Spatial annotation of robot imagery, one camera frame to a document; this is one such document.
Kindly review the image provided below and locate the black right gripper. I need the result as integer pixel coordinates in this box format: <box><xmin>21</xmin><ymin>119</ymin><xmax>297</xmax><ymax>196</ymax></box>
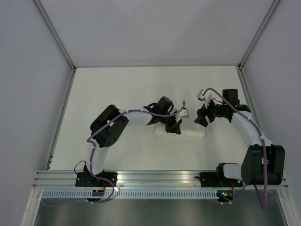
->
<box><xmin>194</xmin><ymin>96</ymin><xmax>226</xmax><ymax>127</ymax></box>

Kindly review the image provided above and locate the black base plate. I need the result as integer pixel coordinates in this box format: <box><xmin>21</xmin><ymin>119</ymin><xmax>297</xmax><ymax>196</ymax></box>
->
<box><xmin>75</xmin><ymin>171</ymin><xmax>118</xmax><ymax>187</ymax></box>
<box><xmin>195</xmin><ymin>172</ymin><xmax>244</xmax><ymax>188</ymax></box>

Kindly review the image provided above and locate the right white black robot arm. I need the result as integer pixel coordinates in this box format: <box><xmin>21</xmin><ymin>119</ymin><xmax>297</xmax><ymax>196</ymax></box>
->
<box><xmin>194</xmin><ymin>88</ymin><xmax>285</xmax><ymax>186</ymax></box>

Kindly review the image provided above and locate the aluminium frame post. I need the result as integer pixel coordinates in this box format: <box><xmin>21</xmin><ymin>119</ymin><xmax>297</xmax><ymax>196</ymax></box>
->
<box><xmin>32</xmin><ymin>0</ymin><xmax>76</xmax><ymax>71</ymax></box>
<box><xmin>237</xmin><ymin>0</ymin><xmax>282</xmax><ymax>70</ymax></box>

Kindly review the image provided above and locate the aluminium front rail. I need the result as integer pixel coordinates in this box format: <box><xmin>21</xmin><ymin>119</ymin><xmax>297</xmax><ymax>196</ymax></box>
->
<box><xmin>32</xmin><ymin>169</ymin><xmax>289</xmax><ymax>188</ymax></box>

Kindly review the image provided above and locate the right aluminium frame post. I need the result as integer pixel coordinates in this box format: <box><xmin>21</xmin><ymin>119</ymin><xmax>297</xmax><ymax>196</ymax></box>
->
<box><xmin>237</xmin><ymin>0</ymin><xmax>282</xmax><ymax>70</ymax></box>

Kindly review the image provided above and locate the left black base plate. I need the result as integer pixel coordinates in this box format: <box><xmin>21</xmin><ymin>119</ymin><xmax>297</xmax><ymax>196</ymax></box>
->
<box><xmin>75</xmin><ymin>171</ymin><xmax>118</xmax><ymax>187</ymax></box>

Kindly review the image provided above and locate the left aluminium frame post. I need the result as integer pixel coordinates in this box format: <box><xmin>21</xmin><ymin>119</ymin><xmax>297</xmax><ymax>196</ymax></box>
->
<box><xmin>32</xmin><ymin>0</ymin><xmax>76</xmax><ymax>71</ymax></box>

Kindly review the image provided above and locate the white slotted cable duct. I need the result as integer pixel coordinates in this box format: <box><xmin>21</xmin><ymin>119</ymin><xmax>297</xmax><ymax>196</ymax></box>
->
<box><xmin>43</xmin><ymin>189</ymin><xmax>218</xmax><ymax>199</ymax></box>

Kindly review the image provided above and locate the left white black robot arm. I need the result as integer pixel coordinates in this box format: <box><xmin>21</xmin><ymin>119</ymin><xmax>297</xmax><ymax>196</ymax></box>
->
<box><xmin>86</xmin><ymin>96</ymin><xmax>186</xmax><ymax>186</ymax></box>

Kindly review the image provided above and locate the white cloth napkin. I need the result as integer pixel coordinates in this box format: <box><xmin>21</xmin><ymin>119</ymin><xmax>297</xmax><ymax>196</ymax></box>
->
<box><xmin>154</xmin><ymin>126</ymin><xmax>206</xmax><ymax>139</ymax></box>

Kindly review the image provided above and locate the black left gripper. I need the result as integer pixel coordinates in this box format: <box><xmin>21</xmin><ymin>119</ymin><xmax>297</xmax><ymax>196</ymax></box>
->
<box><xmin>159</xmin><ymin>113</ymin><xmax>182</xmax><ymax>136</ymax></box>

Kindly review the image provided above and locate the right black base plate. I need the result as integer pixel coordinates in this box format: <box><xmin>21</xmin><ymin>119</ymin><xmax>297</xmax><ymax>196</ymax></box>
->
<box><xmin>195</xmin><ymin>172</ymin><xmax>244</xmax><ymax>188</ymax></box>

